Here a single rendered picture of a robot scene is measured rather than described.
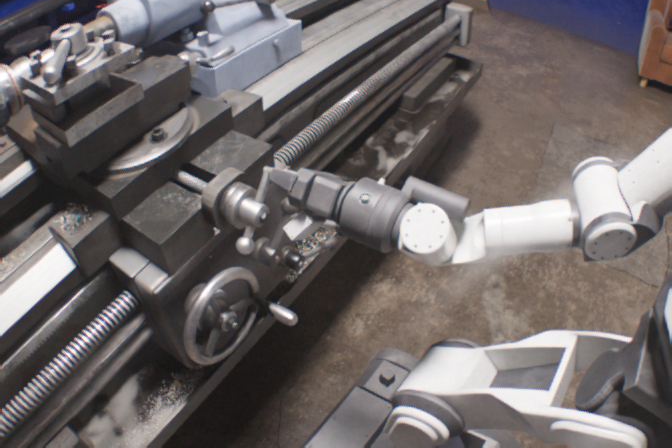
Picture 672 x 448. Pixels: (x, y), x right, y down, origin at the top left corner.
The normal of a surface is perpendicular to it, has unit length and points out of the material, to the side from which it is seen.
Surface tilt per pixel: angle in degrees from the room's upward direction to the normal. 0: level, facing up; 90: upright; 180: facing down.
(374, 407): 0
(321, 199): 50
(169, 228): 0
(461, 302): 0
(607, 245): 97
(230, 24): 66
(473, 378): 43
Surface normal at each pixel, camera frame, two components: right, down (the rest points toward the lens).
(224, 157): 0.00, -0.76
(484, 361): 0.56, -0.29
